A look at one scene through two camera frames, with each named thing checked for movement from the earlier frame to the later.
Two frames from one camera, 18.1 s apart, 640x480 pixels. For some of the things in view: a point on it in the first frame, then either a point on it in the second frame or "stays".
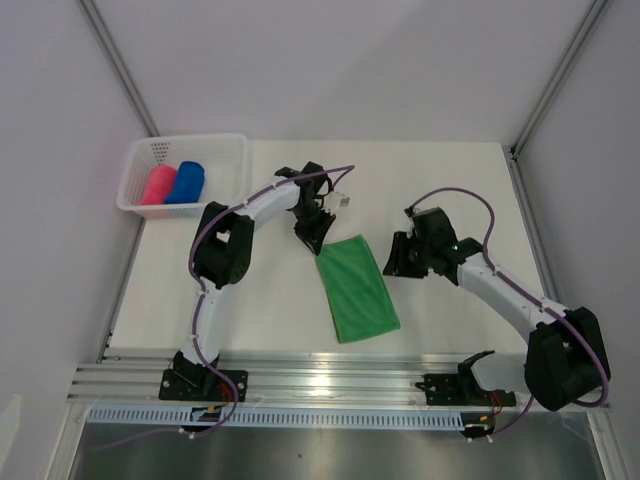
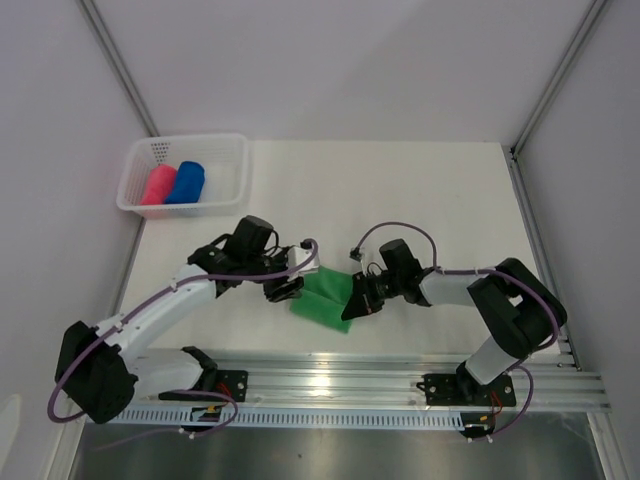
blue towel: x=188 y=183 stays
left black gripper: x=313 y=238 → x=283 y=289
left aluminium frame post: x=90 y=10 stays
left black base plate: x=203 y=385 stays
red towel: x=161 y=180 stays
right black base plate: x=461 y=389 stays
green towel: x=361 y=303 → x=324 y=296
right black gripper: x=396 y=264 → x=362 y=301
